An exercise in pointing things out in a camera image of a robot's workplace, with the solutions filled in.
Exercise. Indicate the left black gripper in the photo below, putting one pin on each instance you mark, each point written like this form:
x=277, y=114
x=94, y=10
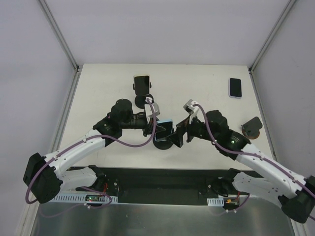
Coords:
x=148, y=126

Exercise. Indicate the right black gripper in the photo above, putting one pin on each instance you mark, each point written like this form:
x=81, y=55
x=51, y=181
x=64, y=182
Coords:
x=188, y=130

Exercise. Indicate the black phone blue case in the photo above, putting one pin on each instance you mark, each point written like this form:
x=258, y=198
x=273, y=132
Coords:
x=159, y=135

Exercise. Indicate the black round-base phone stand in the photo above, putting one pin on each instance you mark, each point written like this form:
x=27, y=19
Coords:
x=140, y=100

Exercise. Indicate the black phone cream case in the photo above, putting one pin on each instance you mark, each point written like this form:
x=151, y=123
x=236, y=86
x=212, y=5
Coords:
x=142, y=84

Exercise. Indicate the black phone lavender case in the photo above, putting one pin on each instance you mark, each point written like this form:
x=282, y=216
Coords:
x=235, y=88

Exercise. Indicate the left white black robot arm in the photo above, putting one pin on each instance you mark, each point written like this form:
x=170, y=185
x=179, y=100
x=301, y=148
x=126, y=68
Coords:
x=46, y=176

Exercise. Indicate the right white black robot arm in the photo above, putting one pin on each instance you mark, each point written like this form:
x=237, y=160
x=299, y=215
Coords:
x=292, y=192

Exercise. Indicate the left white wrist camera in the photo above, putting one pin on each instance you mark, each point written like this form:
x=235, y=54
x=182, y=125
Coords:
x=151, y=108

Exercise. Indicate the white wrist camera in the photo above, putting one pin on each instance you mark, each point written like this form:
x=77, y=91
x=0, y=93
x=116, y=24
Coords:
x=192, y=109
x=151, y=108

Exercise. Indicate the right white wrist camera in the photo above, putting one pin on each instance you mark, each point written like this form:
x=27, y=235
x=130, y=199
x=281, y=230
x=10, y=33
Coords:
x=192, y=109

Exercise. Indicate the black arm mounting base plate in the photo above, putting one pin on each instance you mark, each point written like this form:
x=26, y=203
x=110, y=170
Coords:
x=164, y=186

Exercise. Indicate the right white slotted cable duct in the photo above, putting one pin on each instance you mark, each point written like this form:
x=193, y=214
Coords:
x=215, y=202

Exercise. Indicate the white slotted cable duct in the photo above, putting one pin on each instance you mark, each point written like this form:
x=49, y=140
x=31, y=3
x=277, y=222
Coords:
x=80, y=198
x=215, y=202

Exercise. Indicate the left white slotted cable duct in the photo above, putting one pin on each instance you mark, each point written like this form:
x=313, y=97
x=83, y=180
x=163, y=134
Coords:
x=80, y=198

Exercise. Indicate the left aluminium frame post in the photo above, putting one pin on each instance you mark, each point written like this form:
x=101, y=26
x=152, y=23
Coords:
x=58, y=34

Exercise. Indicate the aluminium frame post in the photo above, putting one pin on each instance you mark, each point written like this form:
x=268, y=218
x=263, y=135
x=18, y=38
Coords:
x=58, y=34
x=273, y=33

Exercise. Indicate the right aluminium frame post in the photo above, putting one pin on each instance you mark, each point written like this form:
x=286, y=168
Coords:
x=273, y=33

